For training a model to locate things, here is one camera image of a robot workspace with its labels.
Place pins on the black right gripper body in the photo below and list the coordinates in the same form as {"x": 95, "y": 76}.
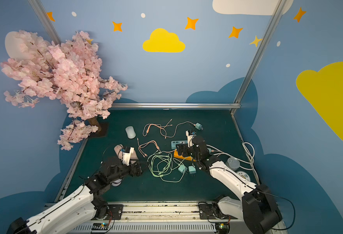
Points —
{"x": 183, "y": 148}

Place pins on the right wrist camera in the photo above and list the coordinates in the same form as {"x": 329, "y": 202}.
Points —
{"x": 190, "y": 135}

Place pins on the teal power strip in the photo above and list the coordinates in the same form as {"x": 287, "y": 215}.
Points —
{"x": 174, "y": 143}

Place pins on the pale green wireless mouse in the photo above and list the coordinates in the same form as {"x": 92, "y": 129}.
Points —
{"x": 131, "y": 134}

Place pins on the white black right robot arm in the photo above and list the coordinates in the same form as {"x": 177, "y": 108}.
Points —
{"x": 255, "y": 205}

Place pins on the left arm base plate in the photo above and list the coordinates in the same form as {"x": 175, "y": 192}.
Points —
{"x": 110, "y": 212}

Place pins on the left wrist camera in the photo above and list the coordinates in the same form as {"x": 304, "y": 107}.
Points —
{"x": 126, "y": 155}

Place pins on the pink cherry blossom tree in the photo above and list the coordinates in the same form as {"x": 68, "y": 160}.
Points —
{"x": 68, "y": 72}

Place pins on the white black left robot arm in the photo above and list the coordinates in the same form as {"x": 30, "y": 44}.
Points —
{"x": 84, "y": 204}

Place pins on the teal charger with green cable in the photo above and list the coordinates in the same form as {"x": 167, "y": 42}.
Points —
{"x": 182, "y": 169}

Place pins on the orange power strip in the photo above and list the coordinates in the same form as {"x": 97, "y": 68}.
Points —
{"x": 181, "y": 157}

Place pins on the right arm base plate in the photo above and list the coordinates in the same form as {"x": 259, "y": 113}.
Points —
{"x": 210, "y": 211}

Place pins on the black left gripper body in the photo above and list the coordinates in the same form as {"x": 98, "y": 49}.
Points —
{"x": 135, "y": 168}

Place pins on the silver tin can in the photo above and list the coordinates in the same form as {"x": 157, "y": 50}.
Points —
{"x": 233, "y": 163}

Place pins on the pink wireless mouse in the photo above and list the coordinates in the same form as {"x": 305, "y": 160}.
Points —
{"x": 134, "y": 157}
{"x": 119, "y": 150}

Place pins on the lilac wireless mouse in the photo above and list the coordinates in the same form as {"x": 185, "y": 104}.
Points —
{"x": 116, "y": 182}

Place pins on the aluminium frame rail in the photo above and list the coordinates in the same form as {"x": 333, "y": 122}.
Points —
{"x": 177, "y": 105}

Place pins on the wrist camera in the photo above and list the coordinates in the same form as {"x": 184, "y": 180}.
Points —
{"x": 126, "y": 155}
{"x": 190, "y": 135}

